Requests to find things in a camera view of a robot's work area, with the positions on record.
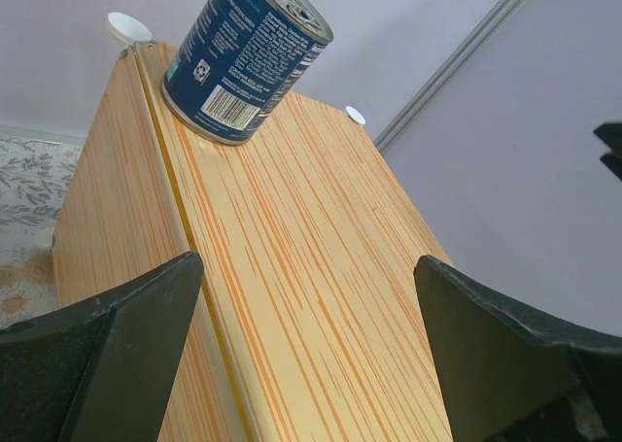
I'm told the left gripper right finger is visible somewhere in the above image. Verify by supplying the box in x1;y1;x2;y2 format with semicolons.
414;255;621;441

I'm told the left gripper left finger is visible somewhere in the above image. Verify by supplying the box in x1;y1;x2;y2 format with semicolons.
1;252;203;441

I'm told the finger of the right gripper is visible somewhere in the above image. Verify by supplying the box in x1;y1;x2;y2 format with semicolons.
594;121;622;180

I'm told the dark blue tin can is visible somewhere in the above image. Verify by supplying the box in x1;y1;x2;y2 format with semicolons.
161;0;333;146

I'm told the wooden cube cabinet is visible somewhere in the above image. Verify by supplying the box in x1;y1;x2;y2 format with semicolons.
52;42;451;441

